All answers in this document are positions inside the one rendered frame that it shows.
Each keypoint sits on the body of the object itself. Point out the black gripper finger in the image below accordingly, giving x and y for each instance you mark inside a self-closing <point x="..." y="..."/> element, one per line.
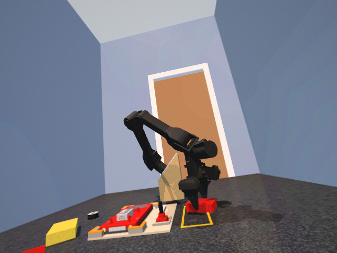
<point x="203" y="190"/>
<point x="192" y="195"/>

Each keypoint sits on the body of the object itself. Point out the small black toy tyre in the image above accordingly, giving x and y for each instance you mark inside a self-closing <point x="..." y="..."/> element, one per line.
<point x="92" y="215"/>

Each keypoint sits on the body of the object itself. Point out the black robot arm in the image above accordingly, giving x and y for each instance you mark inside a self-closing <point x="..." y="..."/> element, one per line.
<point x="177" y="138"/>

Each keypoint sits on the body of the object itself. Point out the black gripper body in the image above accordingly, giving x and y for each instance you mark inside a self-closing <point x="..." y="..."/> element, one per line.
<point x="192" y="181"/>

